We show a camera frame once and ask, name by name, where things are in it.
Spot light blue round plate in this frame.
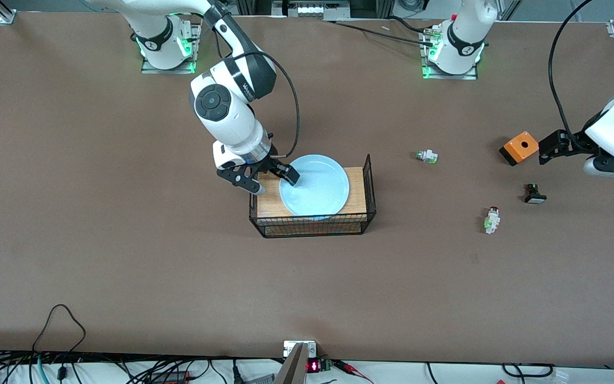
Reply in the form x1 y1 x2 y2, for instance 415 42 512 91
279 154 351 217

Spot red capped white button switch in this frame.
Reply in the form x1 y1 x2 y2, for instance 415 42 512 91
484 205 501 235

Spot orange button box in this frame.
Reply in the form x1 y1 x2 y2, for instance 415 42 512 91
499 131 542 167

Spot black button with white cap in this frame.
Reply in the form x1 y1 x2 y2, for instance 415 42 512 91
523 183 547 204

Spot white mounting block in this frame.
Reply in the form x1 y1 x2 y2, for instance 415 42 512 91
284 340 318 358

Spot grey metal bar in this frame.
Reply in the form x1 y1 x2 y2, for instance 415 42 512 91
273 342 309 384

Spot red probe clip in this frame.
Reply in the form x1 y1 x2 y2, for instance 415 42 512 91
334 360 376 384

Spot black power adapter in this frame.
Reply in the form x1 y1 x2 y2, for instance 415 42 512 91
147 371 191 384

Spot black wire rack wooden top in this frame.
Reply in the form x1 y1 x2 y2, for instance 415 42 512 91
248 154 377 239

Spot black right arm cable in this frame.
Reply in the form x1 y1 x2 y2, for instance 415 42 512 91
230 51 301 159

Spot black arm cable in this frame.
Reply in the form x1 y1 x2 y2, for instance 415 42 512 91
549 0 595 140
230 51 301 159

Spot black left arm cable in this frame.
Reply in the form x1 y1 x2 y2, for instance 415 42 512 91
549 0 595 140

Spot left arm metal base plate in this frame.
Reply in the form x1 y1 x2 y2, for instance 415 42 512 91
421 27 479 81

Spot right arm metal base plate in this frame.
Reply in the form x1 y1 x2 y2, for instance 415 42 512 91
141 22 202 75

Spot aluminium frame with white device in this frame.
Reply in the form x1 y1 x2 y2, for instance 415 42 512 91
270 0 351 20

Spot long black table cable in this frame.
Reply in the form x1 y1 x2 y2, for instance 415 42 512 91
322 19 435 46

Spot flat black cable loop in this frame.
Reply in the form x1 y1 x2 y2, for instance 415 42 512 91
501 363 556 377

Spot thin black looped cable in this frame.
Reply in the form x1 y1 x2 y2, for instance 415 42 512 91
32 304 87 354

